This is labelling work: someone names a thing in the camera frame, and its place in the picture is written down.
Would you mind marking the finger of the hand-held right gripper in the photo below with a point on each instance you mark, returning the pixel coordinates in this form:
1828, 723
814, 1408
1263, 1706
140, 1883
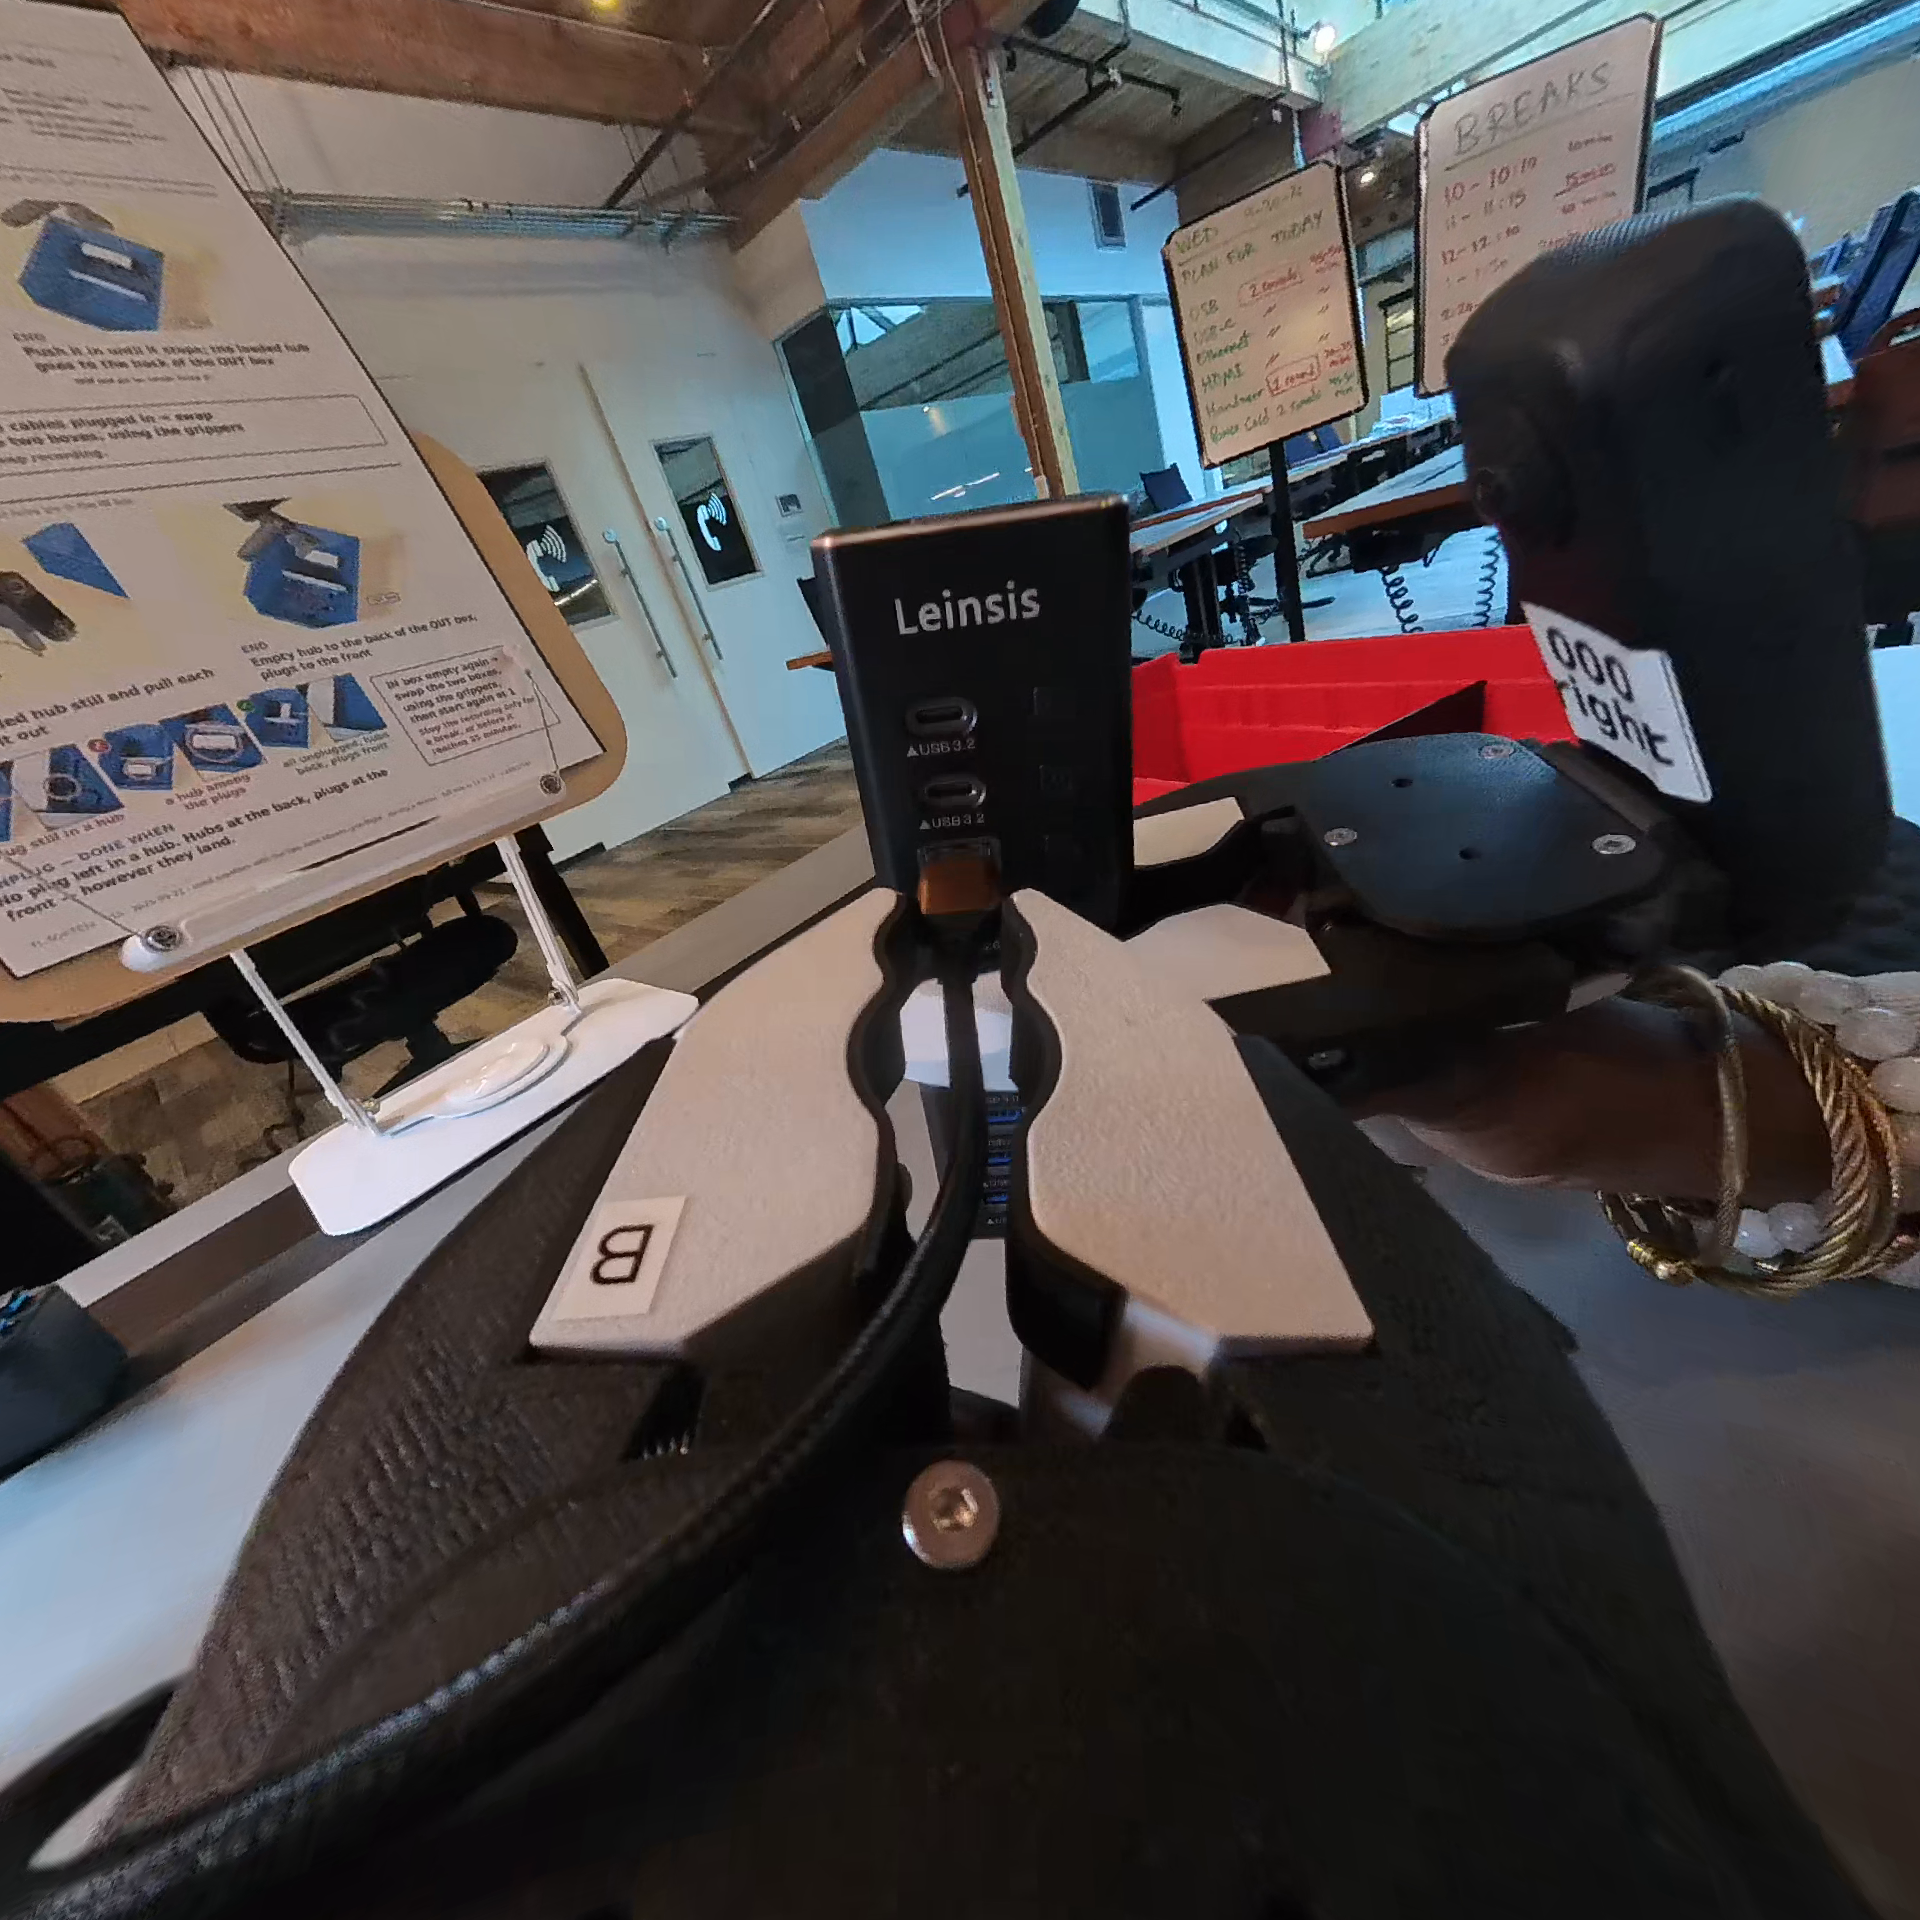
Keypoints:
1185, 833
1245, 960

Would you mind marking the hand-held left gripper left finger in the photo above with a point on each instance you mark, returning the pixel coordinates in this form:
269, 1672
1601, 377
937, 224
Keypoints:
734, 1141

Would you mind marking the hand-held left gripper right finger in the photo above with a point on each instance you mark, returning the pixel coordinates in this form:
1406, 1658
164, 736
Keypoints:
1172, 1170

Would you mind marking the black usb hub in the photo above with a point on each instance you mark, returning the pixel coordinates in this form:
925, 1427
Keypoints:
974, 645

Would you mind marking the person's right hand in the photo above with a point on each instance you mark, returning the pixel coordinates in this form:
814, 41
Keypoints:
1575, 1108

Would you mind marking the red plastic bin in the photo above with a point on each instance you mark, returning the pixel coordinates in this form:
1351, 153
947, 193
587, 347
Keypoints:
1277, 720

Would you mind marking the white sheet stand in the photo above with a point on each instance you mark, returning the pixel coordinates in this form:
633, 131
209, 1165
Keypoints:
451, 1154

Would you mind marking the row of office desks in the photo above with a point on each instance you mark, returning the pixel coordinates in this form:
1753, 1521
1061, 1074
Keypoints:
1350, 481

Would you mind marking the black office chair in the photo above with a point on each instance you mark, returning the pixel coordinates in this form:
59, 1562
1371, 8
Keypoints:
361, 990

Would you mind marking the handwritten whiteboard on stand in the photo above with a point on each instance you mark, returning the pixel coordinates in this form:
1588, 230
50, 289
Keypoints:
1268, 316

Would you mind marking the instruction sheet on white stand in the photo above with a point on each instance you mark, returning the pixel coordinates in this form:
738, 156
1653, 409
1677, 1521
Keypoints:
553, 668

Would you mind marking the thin gold bangle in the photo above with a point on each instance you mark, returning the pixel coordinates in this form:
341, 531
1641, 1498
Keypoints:
1740, 1078

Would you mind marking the door with phone sign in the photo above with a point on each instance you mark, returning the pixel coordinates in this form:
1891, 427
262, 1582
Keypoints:
705, 524

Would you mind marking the wooden column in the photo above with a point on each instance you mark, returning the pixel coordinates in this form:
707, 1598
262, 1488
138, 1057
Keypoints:
1014, 269

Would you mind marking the twisted gold bangle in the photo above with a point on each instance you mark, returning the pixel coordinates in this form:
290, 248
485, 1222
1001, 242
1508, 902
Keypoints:
1853, 1108

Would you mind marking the dark blue box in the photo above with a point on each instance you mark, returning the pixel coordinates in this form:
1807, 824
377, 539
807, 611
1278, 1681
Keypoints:
53, 1372

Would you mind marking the printed instruction sheet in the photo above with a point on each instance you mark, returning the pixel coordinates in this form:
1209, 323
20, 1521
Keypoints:
226, 524

